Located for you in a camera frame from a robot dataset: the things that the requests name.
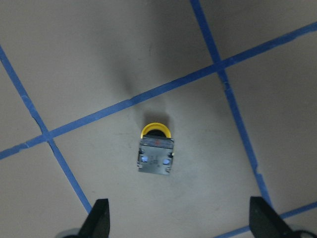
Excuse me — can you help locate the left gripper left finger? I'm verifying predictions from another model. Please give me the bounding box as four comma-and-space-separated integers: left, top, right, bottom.
78, 199, 109, 238

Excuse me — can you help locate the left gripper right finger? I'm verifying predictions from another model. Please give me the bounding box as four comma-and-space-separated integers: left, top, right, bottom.
249, 196, 297, 238

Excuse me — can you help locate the yellow push button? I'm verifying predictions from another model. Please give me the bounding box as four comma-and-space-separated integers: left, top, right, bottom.
137, 122, 174, 175

